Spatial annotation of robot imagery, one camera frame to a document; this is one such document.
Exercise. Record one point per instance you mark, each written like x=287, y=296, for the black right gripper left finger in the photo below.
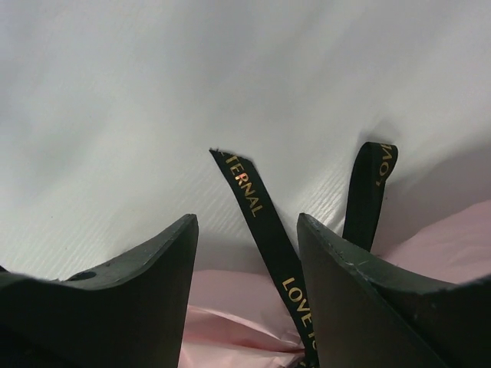
x=126, y=312

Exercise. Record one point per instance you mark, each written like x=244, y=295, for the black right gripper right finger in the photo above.
x=370, y=313

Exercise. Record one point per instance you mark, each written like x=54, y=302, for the black ribbon gold lettering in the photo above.
x=373, y=165

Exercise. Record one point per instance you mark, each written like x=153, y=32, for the pink paper flower bouquet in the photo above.
x=237, y=319

